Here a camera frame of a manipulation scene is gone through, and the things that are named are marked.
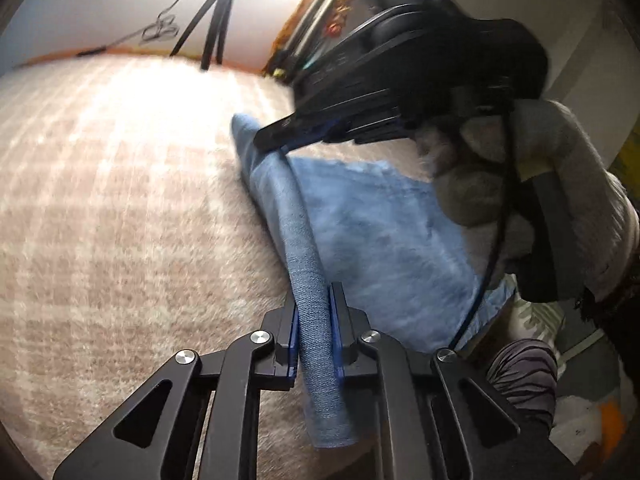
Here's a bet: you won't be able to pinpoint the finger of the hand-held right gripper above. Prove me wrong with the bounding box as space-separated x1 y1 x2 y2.
254 87 402 154
320 106 422 147

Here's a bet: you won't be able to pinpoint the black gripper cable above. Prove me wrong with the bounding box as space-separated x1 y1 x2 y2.
450 77 518 353

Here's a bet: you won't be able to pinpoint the beige checked blanket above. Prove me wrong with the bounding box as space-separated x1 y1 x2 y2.
0 52 501 480

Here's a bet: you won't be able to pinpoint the green striped white blanket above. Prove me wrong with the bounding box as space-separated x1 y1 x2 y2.
500 300 566 356

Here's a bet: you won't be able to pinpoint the person's right hand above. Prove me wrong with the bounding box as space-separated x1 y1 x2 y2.
415 97 640 306

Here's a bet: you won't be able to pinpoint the black wall cable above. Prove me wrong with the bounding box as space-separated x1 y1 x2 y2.
75 0 221 57

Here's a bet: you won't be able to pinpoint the orange wooden bed frame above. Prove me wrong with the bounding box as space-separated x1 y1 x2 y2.
15 45 266 76

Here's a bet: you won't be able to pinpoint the person's striped trouser leg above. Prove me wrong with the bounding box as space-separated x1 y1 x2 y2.
485 337 558 433

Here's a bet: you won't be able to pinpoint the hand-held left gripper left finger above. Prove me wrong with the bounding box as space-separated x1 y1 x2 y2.
52 304 301 480

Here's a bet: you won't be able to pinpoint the blue denim pants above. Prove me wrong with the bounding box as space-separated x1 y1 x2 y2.
230 112 518 448

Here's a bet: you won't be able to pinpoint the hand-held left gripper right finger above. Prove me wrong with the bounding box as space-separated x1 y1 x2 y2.
329 281 581 480

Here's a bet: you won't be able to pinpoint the colourful folded frame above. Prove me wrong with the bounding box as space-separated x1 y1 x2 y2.
262 0 361 81

